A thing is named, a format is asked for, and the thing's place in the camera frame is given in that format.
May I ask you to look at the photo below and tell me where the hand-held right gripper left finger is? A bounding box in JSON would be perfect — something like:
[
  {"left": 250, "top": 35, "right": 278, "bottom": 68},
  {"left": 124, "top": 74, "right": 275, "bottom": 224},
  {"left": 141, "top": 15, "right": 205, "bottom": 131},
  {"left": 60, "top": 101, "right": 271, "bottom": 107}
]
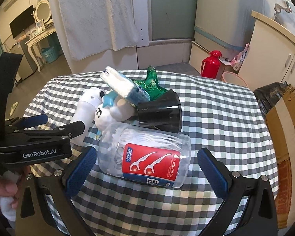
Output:
[{"left": 16, "top": 146, "right": 98, "bottom": 236}]

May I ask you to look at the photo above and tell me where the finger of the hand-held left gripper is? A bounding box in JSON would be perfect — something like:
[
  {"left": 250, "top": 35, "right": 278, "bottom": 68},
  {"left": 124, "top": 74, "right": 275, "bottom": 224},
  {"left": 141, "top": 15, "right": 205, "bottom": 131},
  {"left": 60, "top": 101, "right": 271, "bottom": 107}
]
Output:
[
  {"left": 11, "top": 121, "right": 85, "bottom": 142},
  {"left": 5, "top": 114, "right": 48, "bottom": 131}
]

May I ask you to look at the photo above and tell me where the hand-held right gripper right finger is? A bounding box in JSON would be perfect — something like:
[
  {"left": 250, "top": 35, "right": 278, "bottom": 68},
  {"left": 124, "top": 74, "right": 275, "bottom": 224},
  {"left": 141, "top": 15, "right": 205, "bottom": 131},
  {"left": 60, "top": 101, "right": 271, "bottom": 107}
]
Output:
[{"left": 198, "top": 147, "right": 278, "bottom": 236}]

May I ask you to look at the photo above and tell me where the clear floss pick jar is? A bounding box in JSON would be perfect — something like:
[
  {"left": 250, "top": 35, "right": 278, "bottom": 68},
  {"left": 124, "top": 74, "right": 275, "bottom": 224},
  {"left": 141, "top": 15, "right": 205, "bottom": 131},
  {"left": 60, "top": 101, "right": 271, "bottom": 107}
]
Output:
[{"left": 96, "top": 122, "right": 192, "bottom": 188}]

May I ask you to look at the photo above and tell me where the blue floral tissue pack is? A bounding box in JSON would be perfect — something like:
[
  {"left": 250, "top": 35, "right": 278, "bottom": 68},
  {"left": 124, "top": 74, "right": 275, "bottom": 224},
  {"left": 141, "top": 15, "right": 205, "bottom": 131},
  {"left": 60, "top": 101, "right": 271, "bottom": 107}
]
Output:
[{"left": 100, "top": 66, "right": 151, "bottom": 103}]

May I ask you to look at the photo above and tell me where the green snack packet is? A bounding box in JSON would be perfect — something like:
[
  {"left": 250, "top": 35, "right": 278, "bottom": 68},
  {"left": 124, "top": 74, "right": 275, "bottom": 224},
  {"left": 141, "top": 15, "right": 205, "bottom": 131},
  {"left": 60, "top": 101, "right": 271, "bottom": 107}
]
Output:
[{"left": 133, "top": 65, "right": 168, "bottom": 101}]

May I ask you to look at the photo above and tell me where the person's left hand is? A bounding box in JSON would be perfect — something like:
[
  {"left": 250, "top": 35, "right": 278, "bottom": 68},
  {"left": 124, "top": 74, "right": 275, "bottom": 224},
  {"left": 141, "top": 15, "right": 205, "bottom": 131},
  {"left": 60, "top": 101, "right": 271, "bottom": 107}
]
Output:
[{"left": 0, "top": 166, "right": 31, "bottom": 212}]

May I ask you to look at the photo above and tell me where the pale slipper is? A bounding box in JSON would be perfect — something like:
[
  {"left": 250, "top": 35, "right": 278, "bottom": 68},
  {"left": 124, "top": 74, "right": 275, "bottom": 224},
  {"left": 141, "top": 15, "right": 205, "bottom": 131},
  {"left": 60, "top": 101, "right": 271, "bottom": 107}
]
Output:
[{"left": 9, "top": 101, "right": 21, "bottom": 115}]

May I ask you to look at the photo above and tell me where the white plastic bottle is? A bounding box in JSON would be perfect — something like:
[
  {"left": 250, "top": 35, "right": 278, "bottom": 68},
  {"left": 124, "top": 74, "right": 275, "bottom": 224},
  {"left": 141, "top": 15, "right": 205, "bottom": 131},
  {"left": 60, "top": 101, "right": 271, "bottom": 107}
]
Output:
[{"left": 69, "top": 87, "right": 106, "bottom": 145}]

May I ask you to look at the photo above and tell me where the white and blue plush toy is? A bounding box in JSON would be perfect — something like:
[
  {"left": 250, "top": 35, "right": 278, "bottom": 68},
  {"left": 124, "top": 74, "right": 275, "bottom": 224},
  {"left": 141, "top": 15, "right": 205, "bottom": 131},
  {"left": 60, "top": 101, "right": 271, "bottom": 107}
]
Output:
[{"left": 95, "top": 90, "right": 134, "bottom": 138}]

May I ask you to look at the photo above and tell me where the grey checkered tablecloth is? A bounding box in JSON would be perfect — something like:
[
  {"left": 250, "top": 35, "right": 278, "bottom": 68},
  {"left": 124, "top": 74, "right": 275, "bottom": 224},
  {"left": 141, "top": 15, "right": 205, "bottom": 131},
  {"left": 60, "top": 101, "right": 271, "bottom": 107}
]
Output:
[{"left": 15, "top": 69, "right": 277, "bottom": 236}]

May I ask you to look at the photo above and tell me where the white cloth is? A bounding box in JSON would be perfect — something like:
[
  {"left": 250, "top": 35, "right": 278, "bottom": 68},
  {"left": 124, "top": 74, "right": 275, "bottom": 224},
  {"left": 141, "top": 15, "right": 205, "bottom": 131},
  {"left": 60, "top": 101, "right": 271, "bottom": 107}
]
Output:
[{"left": 0, "top": 171, "right": 21, "bottom": 223}]

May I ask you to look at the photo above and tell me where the turquoise plastic basket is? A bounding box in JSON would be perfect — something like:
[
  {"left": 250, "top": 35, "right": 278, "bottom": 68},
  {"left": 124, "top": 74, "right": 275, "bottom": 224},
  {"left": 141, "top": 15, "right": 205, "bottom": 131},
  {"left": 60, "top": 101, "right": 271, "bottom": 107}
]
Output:
[{"left": 41, "top": 46, "right": 59, "bottom": 64}]

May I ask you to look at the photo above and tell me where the white dressing table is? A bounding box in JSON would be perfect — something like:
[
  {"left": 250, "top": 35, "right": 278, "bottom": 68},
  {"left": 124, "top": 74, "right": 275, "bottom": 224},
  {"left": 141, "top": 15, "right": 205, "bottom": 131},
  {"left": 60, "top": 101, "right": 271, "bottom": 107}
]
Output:
[{"left": 25, "top": 23, "right": 58, "bottom": 73}]

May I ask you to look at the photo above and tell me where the black plastic cup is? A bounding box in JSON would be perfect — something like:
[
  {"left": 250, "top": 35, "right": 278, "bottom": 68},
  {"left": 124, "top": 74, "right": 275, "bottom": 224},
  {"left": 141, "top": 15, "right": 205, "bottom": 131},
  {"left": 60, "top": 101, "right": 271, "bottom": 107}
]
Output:
[{"left": 137, "top": 89, "right": 183, "bottom": 133}]

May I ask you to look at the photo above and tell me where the large cardboard box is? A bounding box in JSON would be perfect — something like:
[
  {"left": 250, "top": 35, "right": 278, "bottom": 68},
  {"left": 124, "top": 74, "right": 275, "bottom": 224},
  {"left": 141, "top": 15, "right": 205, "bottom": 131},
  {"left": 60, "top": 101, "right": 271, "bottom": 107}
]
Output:
[{"left": 264, "top": 84, "right": 295, "bottom": 229}]

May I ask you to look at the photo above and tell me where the black trash bag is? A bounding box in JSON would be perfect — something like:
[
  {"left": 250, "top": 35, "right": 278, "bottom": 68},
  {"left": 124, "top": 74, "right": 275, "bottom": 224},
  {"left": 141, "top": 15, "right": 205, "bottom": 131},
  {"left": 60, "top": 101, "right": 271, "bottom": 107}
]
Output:
[{"left": 253, "top": 81, "right": 289, "bottom": 121}]

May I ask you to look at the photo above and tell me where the pink plastic basin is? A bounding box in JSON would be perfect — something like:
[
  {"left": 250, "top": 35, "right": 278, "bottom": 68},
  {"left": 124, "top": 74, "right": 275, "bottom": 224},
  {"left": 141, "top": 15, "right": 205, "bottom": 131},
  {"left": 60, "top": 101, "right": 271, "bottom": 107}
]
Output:
[{"left": 221, "top": 71, "right": 249, "bottom": 88}]

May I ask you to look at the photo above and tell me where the black monitor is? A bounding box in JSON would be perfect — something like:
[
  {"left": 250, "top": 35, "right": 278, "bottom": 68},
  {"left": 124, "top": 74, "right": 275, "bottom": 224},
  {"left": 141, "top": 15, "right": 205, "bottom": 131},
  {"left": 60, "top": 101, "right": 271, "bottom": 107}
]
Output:
[{"left": 9, "top": 4, "right": 35, "bottom": 38}]

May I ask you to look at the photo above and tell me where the small brown box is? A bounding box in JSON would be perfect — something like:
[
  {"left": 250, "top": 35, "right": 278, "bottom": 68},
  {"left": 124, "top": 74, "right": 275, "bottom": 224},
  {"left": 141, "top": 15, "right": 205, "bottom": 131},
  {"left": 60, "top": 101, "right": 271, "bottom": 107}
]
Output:
[{"left": 219, "top": 56, "right": 234, "bottom": 74}]

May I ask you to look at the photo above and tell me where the red thermos jug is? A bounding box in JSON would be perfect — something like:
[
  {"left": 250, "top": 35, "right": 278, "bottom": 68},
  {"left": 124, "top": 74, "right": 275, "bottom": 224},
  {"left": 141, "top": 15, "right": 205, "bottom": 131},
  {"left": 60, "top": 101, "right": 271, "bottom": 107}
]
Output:
[{"left": 200, "top": 50, "right": 222, "bottom": 79}]

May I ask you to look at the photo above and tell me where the oval white mirror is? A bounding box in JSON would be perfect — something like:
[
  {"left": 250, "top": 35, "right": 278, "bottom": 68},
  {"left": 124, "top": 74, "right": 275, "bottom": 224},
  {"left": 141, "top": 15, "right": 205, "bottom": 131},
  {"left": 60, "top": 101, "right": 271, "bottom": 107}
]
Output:
[{"left": 34, "top": 0, "right": 52, "bottom": 25}]

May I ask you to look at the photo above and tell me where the white hanging towel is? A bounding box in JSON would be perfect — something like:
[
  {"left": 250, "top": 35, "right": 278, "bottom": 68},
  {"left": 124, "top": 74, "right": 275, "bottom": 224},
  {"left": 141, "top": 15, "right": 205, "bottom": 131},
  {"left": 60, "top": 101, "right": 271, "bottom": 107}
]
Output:
[{"left": 55, "top": 0, "right": 139, "bottom": 61}]

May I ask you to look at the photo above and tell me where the pink patterned bag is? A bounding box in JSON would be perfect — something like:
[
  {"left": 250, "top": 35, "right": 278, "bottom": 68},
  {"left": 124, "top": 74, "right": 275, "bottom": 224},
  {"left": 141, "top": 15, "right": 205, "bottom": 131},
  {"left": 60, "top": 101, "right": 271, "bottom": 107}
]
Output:
[{"left": 230, "top": 43, "right": 250, "bottom": 72}]

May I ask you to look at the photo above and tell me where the white board panel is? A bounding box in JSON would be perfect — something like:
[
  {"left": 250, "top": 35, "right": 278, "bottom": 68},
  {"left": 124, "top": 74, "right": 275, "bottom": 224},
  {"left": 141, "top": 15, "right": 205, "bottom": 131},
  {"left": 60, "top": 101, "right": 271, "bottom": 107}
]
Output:
[{"left": 189, "top": 41, "right": 227, "bottom": 75}]

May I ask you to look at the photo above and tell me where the white cabinet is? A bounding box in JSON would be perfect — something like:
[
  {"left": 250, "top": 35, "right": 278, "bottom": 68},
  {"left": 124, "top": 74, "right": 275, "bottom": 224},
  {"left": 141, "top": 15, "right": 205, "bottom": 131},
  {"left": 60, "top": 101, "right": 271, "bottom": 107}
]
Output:
[{"left": 238, "top": 10, "right": 295, "bottom": 91}]

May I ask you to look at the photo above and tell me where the metal faucet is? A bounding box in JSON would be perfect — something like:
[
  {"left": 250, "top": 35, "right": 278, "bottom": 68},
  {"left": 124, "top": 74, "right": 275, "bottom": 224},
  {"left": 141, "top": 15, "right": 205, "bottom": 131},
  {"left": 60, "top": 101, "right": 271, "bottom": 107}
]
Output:
[{"left": 273, "top": 1, "right": 293, "bottom": 20}]

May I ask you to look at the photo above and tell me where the white door post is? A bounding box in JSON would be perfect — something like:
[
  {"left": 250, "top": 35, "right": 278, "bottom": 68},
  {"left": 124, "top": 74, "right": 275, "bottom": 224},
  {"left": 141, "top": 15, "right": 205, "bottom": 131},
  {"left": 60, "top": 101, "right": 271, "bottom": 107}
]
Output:
[{"left": 131, "top": 0, "right": 151, "bottom": 48}]

